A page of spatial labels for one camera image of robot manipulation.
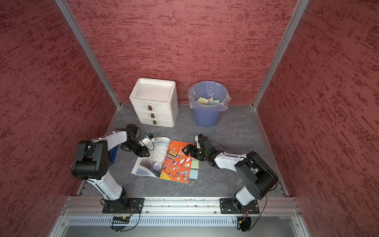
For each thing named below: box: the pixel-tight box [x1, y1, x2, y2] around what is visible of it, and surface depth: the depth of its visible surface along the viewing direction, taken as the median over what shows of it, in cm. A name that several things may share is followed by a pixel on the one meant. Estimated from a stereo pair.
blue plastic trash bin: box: [187, 80, 232, 128], surface depth 99 cm
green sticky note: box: [191, 159, 199, 169], surface depth 89 cm
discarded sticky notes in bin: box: [196, 96, 221, 105], surface depth 106 cm
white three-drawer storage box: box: [129, 77, 179, 128], surface depth 98 cm
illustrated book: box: [130, 136, 193, 184], surface depth 89 cm
